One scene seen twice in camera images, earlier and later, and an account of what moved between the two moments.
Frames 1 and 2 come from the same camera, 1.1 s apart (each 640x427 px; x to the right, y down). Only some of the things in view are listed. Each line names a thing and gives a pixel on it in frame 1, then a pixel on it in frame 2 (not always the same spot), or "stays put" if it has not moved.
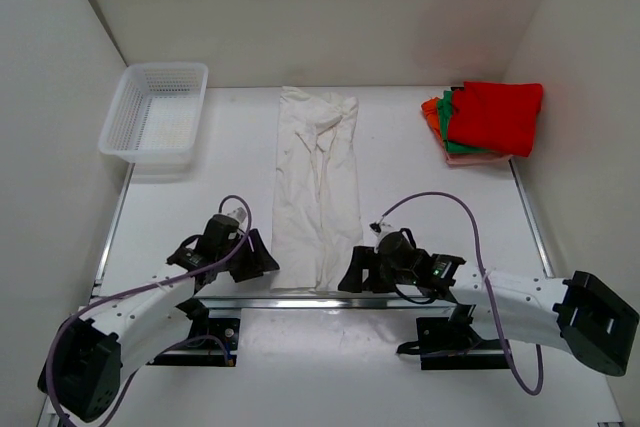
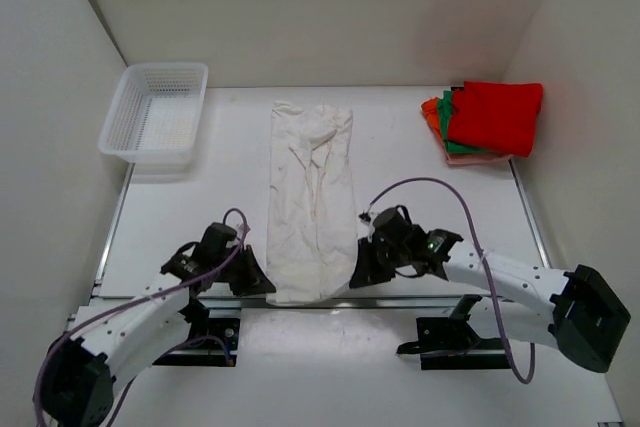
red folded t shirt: [495, 115] stays put
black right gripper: [363, 258] -> [367, 273]
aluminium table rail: [335, 304] stays put
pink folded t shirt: [461, 158] stays put
